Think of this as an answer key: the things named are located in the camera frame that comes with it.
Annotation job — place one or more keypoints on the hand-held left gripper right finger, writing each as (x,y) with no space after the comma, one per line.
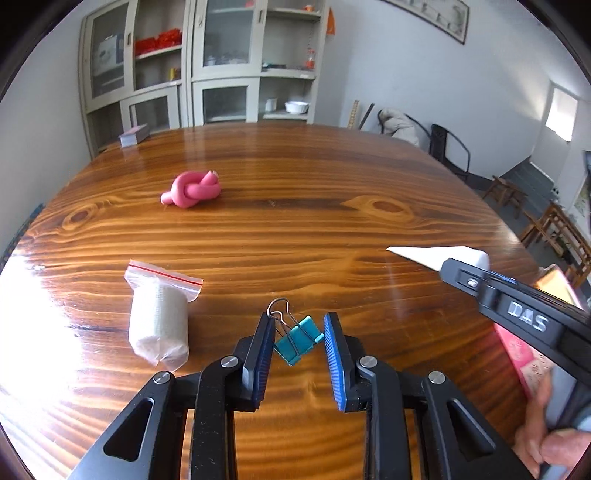
(334,364)

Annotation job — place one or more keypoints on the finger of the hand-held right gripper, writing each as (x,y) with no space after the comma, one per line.
(531,288)
(466,279)

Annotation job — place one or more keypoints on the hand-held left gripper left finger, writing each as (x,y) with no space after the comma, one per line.
(258,364)

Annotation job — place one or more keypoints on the pink cardboard box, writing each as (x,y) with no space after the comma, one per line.
(521,355)

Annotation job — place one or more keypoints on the white squeeze tube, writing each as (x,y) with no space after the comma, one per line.
(434,254)

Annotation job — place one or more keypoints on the teal binder clip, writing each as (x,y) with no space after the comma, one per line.
(298,339)

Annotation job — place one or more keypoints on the red items on shelf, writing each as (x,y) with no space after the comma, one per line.
(159,41)

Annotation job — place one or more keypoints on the person's right hand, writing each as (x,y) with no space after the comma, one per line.
(531,438)

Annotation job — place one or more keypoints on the small wooden stool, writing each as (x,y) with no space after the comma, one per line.
(547,221)
(577,249)
(505,191)

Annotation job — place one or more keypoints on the gauze roll in plastic bag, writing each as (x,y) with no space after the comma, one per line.
(159,318)

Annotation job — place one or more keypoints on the black metal armchair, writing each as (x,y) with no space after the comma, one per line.
(422,127)
(441,143)

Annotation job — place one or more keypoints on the beige padded jacket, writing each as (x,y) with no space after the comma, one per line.
(399,127)

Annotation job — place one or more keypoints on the small window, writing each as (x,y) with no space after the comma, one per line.
(561,110)

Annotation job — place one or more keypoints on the pink foam hair curler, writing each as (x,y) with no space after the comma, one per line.
(194,191)

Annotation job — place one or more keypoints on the black stick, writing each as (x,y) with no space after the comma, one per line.
(366,117)

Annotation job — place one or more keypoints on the wooden beaded stick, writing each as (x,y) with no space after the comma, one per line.
(353,113)

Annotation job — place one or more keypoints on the white ceramic bowl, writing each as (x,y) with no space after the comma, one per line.
(296,107)

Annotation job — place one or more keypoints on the white ceramic cup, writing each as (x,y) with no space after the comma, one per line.
(270,105)

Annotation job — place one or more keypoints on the small grey card box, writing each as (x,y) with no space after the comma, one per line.
(134,134)

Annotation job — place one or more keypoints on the red drink bottle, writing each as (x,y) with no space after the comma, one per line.
(310,60)

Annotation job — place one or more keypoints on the grey glass-door cabinet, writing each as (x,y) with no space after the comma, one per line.
(106,92)
(226,97)

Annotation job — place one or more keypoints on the orange pennant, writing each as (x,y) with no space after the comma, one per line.
(330,21)

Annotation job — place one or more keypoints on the small yellow jar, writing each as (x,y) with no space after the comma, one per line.
(175,74)

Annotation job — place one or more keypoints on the teaware on shelf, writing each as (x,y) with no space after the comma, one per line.
(226,60)

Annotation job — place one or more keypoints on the white appliance carton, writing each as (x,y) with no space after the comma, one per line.
(109,50)

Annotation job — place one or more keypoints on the framed wall scroll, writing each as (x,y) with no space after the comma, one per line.
(429,16)

